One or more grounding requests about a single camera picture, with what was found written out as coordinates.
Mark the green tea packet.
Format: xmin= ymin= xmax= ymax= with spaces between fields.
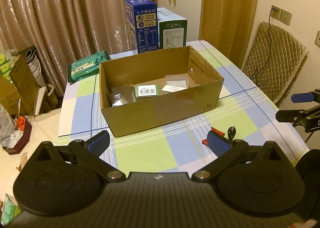
xmin=67 ymin=50 xmax=111 ymax=84

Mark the blue milk carton box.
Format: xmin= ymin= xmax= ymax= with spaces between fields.
xmin=124 ymin=0 xmax=158 ymax=53

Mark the brown curtain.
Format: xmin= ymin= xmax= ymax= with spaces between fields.
xmin=0 ymin=0 xmax=158 ymax=96

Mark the black cable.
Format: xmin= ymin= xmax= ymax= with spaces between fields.
xmin=227 ymin=126 xmax=238 ymax=141

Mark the green tissue pack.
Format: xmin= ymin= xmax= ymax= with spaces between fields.
xmin=1 ymin=193 xmax=21 ymax=226

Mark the green white carton box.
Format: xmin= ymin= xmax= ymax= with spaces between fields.
xmin=157 ymin=8 xmax=188 ymax=49

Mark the red snack packet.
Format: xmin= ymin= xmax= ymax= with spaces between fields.
xmin=201 ymin=127 xmax=225 ymax=147

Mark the clear plastic case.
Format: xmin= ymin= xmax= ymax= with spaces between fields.
xmin=165 ymin=74 xmax=189 ymax=89

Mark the quilted chair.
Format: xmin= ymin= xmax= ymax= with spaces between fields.
xmin=241 ymin=21 xmax=308 ymax=104

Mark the white crumpled plastic bag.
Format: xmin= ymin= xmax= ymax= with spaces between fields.
xmin=0 ymin=105 xmax=23 ymax=148

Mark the silver foil bag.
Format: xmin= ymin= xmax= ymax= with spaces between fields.
xmin=111 ymin=86 xmax=136 ymax=107

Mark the brown cardboard carton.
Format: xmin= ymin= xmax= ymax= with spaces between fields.
xmin=0 ymin=56 xmax=40 ymax=116

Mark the wall power socket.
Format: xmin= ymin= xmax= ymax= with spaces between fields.
xmin=271 ymin=5 xmax=292 ymax=26

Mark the checkered tablecloth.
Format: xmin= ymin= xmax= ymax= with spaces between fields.
xmin=57 ymin=40 xmax=308 ymax=173

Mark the dark red tray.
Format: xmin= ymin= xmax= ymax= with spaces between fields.
xmin=3 ymin=116 xmax=32 ymax=155

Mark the open cardboard box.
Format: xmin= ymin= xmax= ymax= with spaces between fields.
xmin=99 ymin=46 xmax=224 ymax=137

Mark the wooden door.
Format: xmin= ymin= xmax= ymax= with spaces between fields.
xmin=199 ymin=0 xmax=257 ymax=67

